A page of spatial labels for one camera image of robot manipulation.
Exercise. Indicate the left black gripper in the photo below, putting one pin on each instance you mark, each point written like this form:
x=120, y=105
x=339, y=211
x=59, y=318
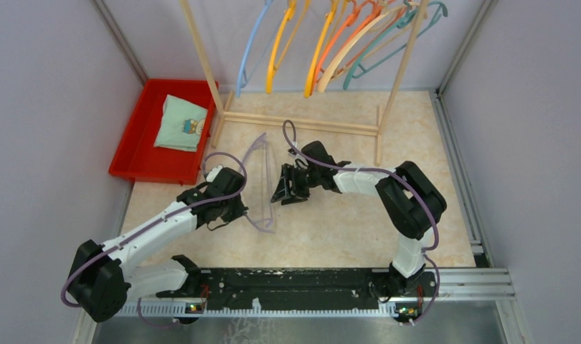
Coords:
x=239, y=211

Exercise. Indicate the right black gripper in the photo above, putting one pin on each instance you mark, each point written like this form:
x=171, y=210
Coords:
x=283, y=192

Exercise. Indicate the purple hanger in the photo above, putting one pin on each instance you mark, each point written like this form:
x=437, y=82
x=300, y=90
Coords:
x=260, y=183

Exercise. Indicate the blue hanger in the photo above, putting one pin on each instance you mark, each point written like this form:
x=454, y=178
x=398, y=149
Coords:
x=263, y=29

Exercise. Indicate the yellow hanger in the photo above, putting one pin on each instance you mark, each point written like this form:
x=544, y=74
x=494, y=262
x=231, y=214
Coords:
x=331, y=22
x=277, y=54

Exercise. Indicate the cream hanger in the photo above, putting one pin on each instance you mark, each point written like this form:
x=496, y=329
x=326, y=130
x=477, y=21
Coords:
x=346, y=49

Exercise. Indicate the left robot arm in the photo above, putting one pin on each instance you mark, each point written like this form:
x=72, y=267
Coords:
x=104, y=277

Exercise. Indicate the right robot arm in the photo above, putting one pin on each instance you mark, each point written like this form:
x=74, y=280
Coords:
x=411, y=201

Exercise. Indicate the wooden hanger rack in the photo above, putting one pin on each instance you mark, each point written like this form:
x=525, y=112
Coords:
x=375, y=131

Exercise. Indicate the light green cloth pouch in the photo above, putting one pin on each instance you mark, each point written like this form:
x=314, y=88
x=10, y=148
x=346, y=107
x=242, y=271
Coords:
x=182, y=125

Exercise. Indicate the red plastic tray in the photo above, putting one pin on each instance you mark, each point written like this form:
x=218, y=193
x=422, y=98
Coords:
x=137, y=160

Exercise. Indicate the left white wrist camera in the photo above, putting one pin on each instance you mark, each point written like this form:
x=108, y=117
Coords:
x=214, y=172

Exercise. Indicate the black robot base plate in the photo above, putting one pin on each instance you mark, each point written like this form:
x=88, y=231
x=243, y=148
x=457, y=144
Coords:
x=343, y=289

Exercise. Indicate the grey cable duct rail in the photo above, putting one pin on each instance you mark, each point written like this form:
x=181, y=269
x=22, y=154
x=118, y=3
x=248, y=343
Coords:
x=463, y=284

